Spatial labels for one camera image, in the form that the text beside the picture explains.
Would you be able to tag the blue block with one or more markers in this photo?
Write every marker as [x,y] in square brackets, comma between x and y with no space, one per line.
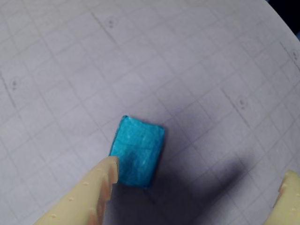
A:
[138,147]

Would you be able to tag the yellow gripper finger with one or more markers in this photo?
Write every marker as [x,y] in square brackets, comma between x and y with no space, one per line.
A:
[290,206]
[77,201]

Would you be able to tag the brown grid paper mat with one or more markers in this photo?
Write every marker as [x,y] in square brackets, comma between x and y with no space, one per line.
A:
[70,70]

